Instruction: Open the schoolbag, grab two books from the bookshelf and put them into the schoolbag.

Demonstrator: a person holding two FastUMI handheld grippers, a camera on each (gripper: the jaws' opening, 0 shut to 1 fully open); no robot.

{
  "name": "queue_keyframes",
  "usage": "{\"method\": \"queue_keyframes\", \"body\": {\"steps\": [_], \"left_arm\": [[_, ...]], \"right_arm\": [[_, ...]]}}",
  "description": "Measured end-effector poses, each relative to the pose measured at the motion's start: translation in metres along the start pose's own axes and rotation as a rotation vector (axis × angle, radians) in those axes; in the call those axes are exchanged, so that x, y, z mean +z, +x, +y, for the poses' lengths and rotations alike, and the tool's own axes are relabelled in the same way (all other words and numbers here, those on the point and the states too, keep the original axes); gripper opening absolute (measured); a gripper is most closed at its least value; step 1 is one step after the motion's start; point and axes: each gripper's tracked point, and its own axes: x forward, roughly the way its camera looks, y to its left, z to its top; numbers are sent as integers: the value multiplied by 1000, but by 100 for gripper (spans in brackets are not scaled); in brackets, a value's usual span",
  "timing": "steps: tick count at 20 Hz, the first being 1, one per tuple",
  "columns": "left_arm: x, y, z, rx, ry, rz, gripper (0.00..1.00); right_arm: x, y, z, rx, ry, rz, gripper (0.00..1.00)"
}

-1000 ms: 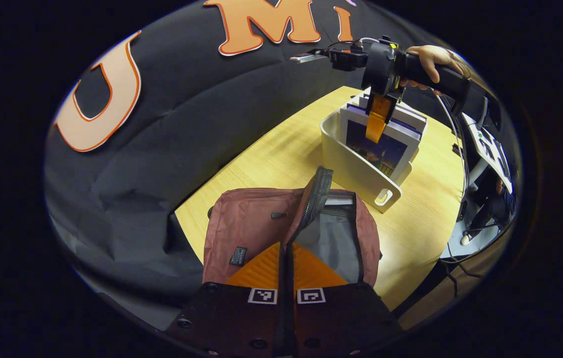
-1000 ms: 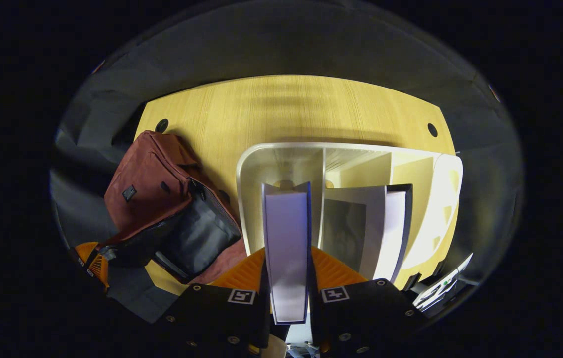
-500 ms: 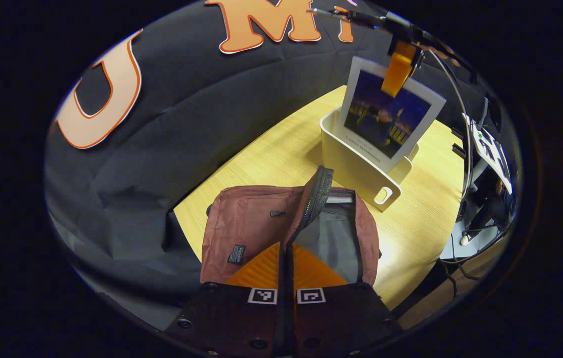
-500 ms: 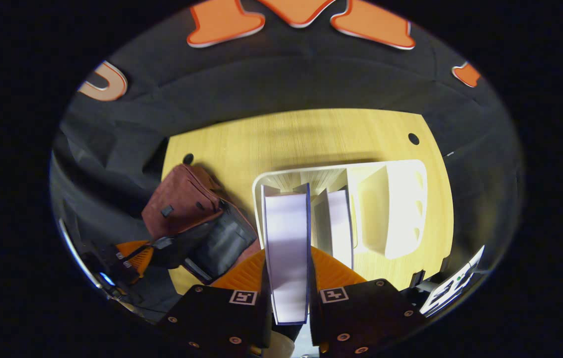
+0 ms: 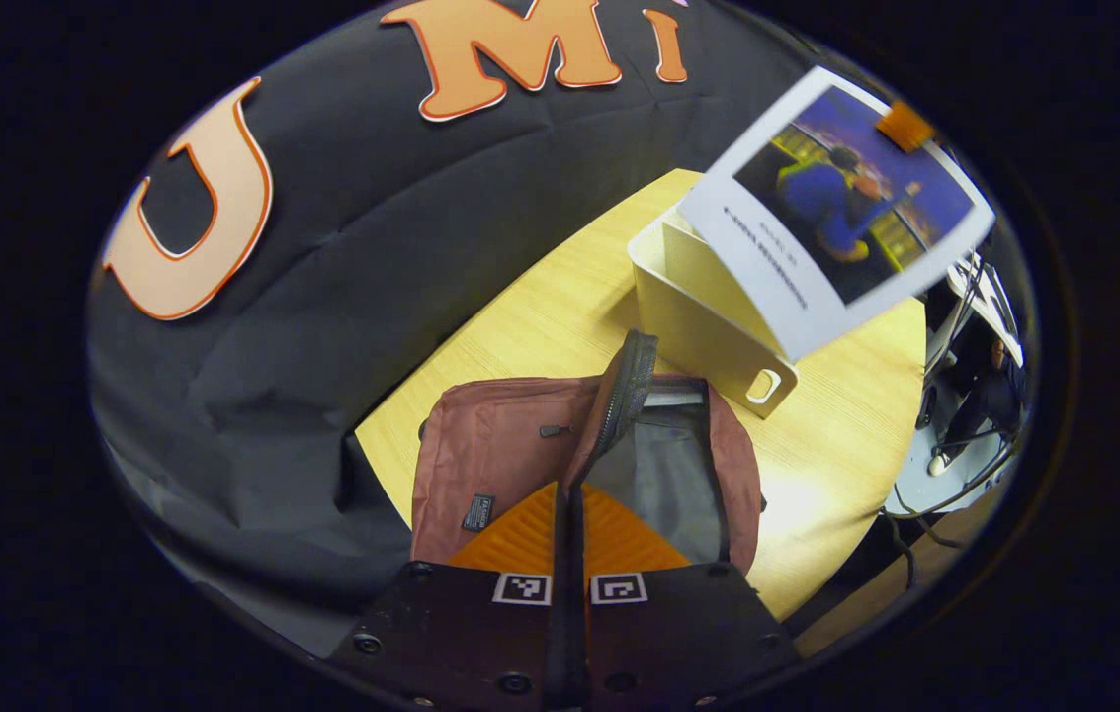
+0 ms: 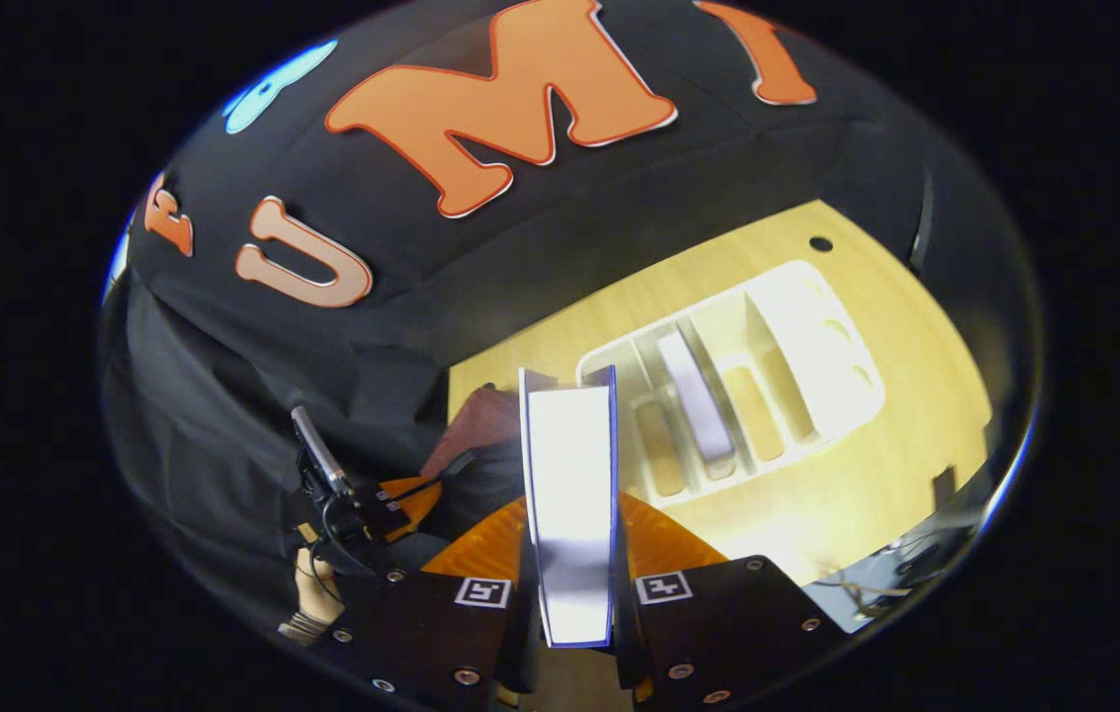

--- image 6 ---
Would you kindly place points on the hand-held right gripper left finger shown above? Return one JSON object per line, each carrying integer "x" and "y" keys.
{"x": 421, "y": 633}

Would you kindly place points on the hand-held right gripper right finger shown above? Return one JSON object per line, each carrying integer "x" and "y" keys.
{"x": 728, "y": 633}

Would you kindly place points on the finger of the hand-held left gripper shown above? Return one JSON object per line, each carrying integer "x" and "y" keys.
{"x": 411, "y": 499}

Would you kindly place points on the maroon schoolbag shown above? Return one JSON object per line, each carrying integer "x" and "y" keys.
{"x": 480, "y": 420}

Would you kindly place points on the blue spine book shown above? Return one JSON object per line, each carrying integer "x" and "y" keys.
{"x": 569, "y": 494}

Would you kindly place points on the white spine book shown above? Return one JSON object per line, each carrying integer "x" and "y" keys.
{"x": 698, "y": 396}

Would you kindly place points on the white bookshelf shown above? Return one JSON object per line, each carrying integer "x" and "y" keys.
{"x": 817, "y": 356}

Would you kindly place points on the black backdrop cloth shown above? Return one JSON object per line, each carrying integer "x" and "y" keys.
{"x": 421, "y": 297}

